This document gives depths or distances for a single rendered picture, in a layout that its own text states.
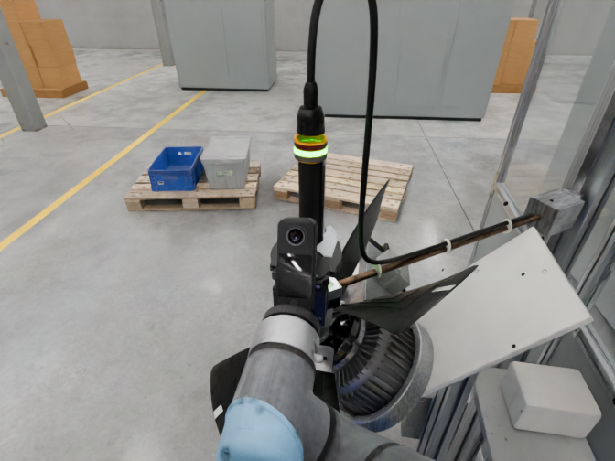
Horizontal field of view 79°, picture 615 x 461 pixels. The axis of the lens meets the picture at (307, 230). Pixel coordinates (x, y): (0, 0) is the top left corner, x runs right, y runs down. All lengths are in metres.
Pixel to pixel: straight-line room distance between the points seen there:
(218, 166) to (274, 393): 3.24
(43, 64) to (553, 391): 8.59
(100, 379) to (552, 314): 2.18
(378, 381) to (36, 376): 2.13
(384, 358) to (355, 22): 5.40
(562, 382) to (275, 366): 0.90
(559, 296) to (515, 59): 7.90
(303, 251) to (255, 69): 7.35
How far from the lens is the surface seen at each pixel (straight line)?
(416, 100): 6.18
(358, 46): 5.94
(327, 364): 0.76
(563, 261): 1.13
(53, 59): 8.62
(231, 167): 3.52
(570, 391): 1.17
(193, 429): 2.10
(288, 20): 12.69
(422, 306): 0.54
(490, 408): 1.18
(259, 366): 0.39
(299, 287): 0.45
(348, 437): 0.41
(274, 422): 0.36
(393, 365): 0.82
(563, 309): 0.76
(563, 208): 0.98
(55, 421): 2.39
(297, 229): 0.43
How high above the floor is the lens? 1.79
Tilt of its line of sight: 34 degrees down
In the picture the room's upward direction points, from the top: straight up
